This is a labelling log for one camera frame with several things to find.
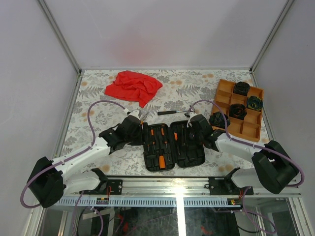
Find wooden compartment tray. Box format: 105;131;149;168
210;79;264;142

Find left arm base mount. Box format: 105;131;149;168
83;179;123;196

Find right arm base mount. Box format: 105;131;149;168
208;177;246;196

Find metal file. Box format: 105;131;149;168
174;132;181;155

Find aluminium front rail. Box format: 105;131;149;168
36;176;302;197

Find black plastic tool case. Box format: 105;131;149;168
142;120;205;172

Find dark rolled cloth top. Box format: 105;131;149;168
233;82;251;96

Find orange handled tool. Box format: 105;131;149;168
159;155;166;170

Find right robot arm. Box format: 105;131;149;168
188;113;299;194

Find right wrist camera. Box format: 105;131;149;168
185;111;197;128

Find small orange black screwdriver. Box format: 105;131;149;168
151;128;156;152

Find blue green rolled cloth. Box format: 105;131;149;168
247;96;263;112

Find black orange rolled cloth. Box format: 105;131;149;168
229;104;247;120

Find orange handled needle-nose pliers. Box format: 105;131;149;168
140;112;150;125

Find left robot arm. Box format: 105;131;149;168
28;113;141;208

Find red crumpled cloth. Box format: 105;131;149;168
104;70;163;108

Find dark floral rolled cloth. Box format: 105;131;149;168
209;112;231;129

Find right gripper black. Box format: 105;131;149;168
175;124;204;147

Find steel claw hammer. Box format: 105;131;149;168
157;110;186;116

